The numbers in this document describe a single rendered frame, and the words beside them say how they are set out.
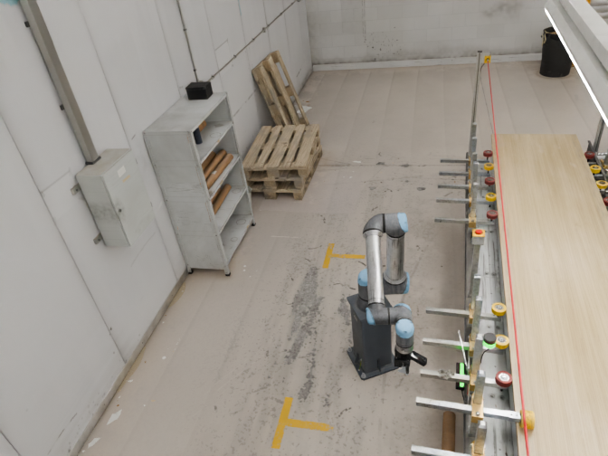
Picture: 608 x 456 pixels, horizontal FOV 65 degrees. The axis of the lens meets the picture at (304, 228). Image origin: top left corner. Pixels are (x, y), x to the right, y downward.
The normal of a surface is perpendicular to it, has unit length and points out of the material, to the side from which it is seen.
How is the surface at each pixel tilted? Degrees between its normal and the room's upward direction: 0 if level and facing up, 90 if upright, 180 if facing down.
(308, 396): 0
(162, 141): 90
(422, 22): 90
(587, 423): 0
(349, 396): 0
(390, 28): 90
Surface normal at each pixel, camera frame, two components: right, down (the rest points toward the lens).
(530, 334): -0.11, -0.81
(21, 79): 0.97, 0.03
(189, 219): -0.21, 0.58
